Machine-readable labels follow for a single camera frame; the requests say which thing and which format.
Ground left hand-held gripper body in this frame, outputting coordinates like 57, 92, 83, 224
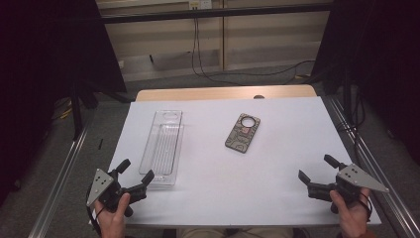
86, 168, 126, 212

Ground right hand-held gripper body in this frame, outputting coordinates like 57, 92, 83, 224
334, 163, 390, 204

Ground person's left hand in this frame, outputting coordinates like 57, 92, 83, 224
94, 193, 131, 238

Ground person's right hand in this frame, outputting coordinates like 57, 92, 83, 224
330, 187, 372, 238

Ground clear plastic packaging tray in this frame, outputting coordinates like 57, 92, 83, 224
138, 109, 185, 186

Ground black metal stand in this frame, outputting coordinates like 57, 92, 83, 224
342, 65, 362, 128
69, 78, 100, 141

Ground white table board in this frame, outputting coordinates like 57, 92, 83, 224
88, 95, 382, 228

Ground black curtain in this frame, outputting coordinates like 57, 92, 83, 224
0, 0, 128, 199
311, 0, 420, 167

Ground black horizontal bar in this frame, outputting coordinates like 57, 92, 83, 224
100, 3, 333, 25

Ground metal floor rail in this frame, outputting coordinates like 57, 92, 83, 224
28, 127, 91, 238
325, 95, 420, 238

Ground right hand-held gripper cable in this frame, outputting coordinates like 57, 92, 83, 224
359, 191, 373, 222

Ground hand-held gripper cable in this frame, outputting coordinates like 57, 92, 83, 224
359, 191, 373, 222
85, 187, 106, 236

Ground left hand-held gripper cable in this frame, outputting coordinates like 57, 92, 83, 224
85, 187, 106, 236

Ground black floor cables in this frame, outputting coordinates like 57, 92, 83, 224
336, 88, 367, 134

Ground yellow floor cable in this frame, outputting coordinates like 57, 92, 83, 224
52, 98, 74, 121

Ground black hanging cable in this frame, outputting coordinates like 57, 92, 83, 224
190, 17, 239, 86
195, 17, 316, 77

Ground white wall outlet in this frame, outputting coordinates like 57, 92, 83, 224
188, 0, 213, 10

